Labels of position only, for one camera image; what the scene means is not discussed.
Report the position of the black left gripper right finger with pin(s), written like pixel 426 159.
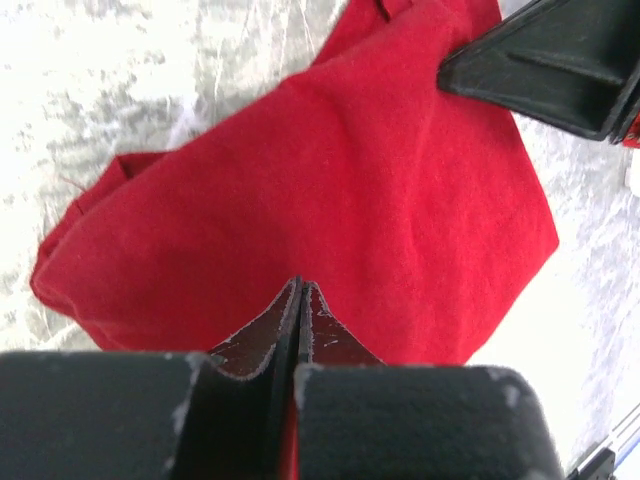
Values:
pixel 358 418

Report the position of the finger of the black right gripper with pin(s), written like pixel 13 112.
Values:
pixel 571 64

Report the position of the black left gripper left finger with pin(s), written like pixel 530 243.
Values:
pixel 223 414

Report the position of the red t shirt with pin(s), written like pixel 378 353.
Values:
pixel 418 213

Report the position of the aluminium frame rail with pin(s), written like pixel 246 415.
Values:
pixel 617 456

